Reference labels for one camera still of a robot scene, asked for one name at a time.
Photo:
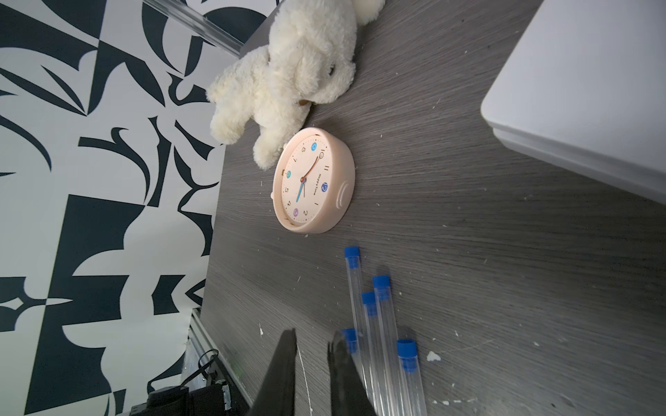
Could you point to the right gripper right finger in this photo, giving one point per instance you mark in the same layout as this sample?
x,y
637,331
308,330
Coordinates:
x,y
348,395

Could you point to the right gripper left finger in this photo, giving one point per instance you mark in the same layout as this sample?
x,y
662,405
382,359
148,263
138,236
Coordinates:
x,y
277,393

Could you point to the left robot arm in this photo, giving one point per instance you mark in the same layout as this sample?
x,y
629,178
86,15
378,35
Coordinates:
x,y
204,392

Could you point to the pink round alarm clock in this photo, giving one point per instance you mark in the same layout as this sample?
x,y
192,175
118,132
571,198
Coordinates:
x,y
313,183

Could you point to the cream plush dog toy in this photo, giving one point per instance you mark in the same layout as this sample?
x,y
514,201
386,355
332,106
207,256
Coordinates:
x,y
309,59

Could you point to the white rectangular box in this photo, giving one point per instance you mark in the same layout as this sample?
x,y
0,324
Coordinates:
x,y
584,89

